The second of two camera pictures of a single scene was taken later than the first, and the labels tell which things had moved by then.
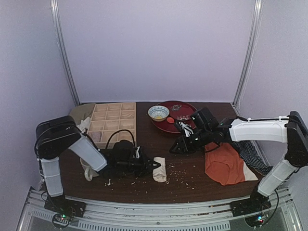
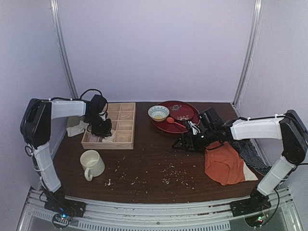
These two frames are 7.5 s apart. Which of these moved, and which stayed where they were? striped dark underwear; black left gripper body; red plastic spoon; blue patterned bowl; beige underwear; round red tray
Moved: black left gripper body; beige underwear
Stayed: blue patterned bowl; striped dark underwear; red plastic spoon; round red tray
